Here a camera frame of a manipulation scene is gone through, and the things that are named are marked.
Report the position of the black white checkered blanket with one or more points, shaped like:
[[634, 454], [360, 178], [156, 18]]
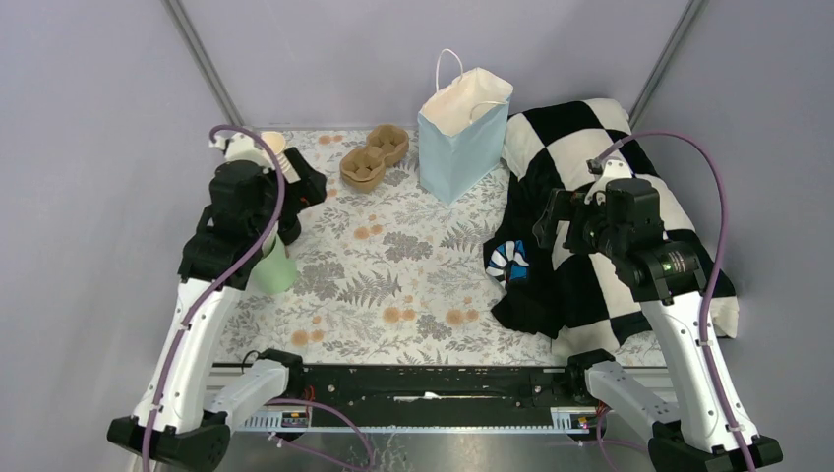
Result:
[[577, 300]]

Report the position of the stack of white paper cups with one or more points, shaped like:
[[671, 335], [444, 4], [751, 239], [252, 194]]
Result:
[[277, 144]]

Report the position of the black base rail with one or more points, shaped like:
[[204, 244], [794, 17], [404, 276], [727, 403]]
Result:
[[429, 400]]

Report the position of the green cup holder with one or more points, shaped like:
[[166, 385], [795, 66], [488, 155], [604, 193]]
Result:
[[275, 272]]

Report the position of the brown cardboard cup carrier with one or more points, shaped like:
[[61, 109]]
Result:
[[364, 168]]

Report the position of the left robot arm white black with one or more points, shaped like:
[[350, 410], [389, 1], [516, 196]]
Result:
[[240, 242]]

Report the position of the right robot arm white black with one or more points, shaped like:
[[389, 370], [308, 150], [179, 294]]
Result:
[[707, 429]]

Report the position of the light blue paper bag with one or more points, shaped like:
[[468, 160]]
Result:
[[461, 127]]

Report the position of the floral table mat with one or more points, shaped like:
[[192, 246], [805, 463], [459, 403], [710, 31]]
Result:
[[392, 276]]

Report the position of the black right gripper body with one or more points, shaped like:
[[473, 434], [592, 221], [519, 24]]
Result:
[[570, 206]]

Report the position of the stack of black lids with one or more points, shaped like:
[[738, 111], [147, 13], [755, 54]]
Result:
[[289, 230]]

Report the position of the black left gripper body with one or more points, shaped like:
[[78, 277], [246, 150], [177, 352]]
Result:
[[303, 193]]

